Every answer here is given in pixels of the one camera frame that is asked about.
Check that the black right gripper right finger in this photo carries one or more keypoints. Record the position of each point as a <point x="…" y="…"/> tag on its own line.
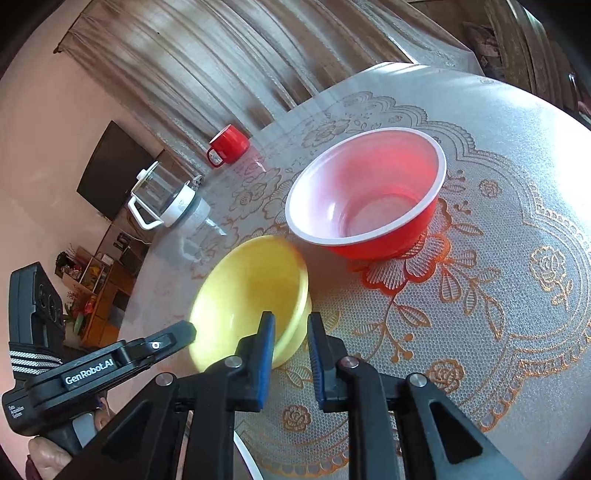
<point x="398" y="427"/>

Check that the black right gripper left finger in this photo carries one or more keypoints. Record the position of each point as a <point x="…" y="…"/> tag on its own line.
<point x="184" y="427"/>

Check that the pink rose white plate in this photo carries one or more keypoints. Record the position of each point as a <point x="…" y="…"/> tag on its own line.
<point x="249" y="464"/>

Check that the yellow plastic bowl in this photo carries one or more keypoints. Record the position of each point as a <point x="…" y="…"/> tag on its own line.
<point x="263" y="274"/>

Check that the red plastic bowl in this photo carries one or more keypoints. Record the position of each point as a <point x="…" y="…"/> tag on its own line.
<point x="370" y="196"/>

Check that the left hand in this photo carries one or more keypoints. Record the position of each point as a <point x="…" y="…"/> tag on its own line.
<point x="45" y="459"/>

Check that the orange wooden cabinet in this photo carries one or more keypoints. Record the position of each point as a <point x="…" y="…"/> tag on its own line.
<point x="102" y="311"/>

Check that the wooden shelf with items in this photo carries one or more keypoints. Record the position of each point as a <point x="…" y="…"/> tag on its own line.
<point x="81" y="272"/>

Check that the white glass electric kettle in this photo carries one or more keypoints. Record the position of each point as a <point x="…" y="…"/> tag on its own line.
<point x="160" y="198"/>

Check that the red mug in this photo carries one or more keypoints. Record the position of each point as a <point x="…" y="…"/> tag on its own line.
<point x="227" y="146"/>

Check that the grey centre curtain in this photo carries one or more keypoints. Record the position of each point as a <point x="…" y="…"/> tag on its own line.
<point x="186" y="69"/>

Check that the grey window curtain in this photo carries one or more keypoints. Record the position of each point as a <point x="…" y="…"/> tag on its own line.
<point x="532" y="60"/>

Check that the black wall television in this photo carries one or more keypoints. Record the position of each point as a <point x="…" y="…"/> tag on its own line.
<point x="110" y="174"/>

